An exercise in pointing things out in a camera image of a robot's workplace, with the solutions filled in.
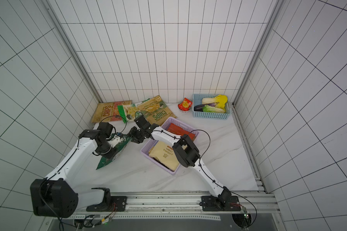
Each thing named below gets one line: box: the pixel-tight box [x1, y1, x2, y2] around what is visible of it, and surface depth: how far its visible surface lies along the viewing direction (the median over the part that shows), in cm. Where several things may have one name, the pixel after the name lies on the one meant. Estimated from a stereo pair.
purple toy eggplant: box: [193, 102, 220, 112], surface depth 112 cm
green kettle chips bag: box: [137, 95, 178, 127], surface depth 116 cm
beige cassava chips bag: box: [148, 141, 180, 172], surface depth 87 cm
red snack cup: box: [177, 97, 193, 113], surface depth 115 cm
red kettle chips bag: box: [91, 100, 133, 123], surface depth 116 cm
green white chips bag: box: [117, 98, 150, 124], surface depth 116 cm
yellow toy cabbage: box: [201, 94, 228, 109], surface depth 114 cm
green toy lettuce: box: [202, 104, 226, 114], surface depth 109 cm
